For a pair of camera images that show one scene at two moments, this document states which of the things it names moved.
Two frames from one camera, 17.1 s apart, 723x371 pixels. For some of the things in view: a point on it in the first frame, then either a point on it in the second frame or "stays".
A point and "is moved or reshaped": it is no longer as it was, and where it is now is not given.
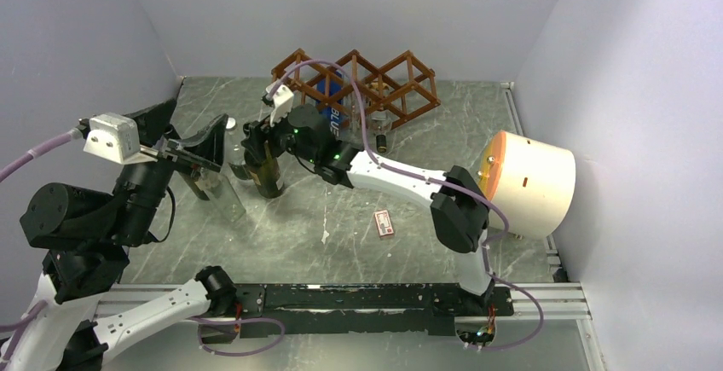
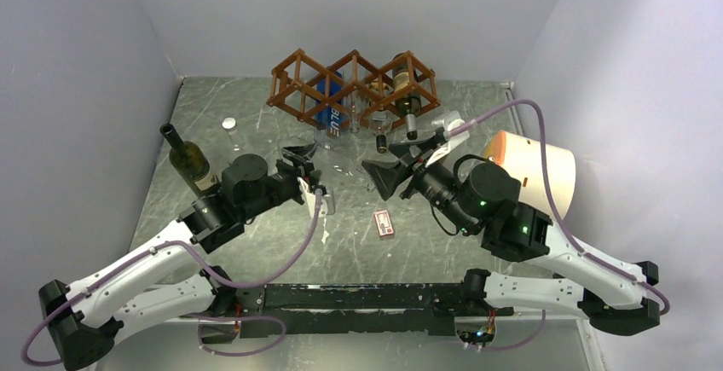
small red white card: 384,223 stays
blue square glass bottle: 330,97 stays
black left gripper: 206,147 to 306,171
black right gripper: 260,132 to 385,175
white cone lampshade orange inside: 533,182 stays
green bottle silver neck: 267,175 is moved or reshaped
